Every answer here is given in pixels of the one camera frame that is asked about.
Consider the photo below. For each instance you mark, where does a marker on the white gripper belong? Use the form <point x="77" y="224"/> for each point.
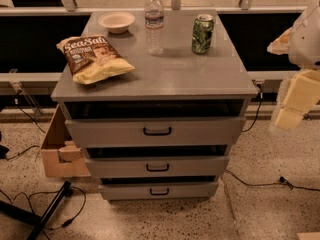
<point x="306" y="44"/>

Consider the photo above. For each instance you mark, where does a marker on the grey bottom drawer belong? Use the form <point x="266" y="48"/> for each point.
<point x="158" y="191"/>

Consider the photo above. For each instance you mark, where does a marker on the grey drawer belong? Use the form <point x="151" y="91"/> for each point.
<point x="155" y="132"/>
<point x="138" y="167"/>
<point x="158" y="191"/>

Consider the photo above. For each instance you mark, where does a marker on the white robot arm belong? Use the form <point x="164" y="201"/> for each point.
<point x="301" y="42"/>

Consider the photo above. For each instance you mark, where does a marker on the grey top drawer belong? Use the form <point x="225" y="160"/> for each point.
<point x="155" y="132"/>

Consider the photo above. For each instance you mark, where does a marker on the grey drawer cabinet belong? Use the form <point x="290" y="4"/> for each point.
<point x="175" y="85"/>

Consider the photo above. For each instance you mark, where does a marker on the grey middle drawer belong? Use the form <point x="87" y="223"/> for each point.
<point x="138" y="167"/>

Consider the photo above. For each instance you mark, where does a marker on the green soda can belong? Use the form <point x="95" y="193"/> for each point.
<point x="202" y="33"/>

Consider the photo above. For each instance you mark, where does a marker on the clear plastic water bottle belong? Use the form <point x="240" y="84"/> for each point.
<point x="154" y="25"/>

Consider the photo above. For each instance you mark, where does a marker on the white paper bowl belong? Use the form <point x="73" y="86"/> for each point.
<point x="116" y="22"/>

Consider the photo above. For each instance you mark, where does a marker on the sea salt chips bag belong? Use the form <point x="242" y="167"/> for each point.
<point x="92" y="59"/>

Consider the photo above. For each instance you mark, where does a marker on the cardboard box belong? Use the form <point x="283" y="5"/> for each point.
<point x="60" y="156"/>

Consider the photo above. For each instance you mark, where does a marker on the metal railing bracket left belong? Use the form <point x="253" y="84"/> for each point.
<point x="20" y="90"/>

